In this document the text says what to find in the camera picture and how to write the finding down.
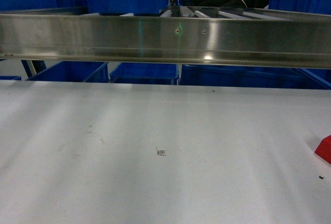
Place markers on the blue bin below rail right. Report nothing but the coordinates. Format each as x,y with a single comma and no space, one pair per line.
262,77

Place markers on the blue bin below rail left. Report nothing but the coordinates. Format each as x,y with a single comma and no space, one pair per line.
68,71

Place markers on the red magnetic block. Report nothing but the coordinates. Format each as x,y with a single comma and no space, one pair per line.
324,149

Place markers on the stainless steel shelf rail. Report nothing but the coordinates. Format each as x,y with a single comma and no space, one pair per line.
178,35

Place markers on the small printed marker tag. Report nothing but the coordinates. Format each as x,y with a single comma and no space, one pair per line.
161,151

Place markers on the blue bin below rail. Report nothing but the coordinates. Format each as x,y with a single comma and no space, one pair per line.
68,71
145,73
262,77

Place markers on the blue bin below rail middle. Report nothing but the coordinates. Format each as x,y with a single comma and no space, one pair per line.
145,73

